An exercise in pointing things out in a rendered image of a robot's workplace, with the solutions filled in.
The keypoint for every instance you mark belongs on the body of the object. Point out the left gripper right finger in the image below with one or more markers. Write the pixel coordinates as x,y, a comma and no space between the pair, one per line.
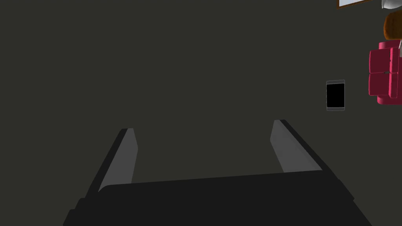
293,150

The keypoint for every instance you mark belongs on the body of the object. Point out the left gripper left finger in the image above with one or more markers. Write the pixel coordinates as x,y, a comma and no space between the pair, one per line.
121,160

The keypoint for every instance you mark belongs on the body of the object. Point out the black flat screen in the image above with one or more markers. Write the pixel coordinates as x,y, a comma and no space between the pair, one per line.
335,95

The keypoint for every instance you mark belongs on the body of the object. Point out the red sofa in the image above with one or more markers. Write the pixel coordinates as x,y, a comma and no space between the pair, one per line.
384,73

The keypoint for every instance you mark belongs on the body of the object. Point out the brown round object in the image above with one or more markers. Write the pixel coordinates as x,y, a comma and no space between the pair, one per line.
393,26

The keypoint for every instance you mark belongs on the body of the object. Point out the white rounded object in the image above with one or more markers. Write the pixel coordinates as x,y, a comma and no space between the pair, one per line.
391,3

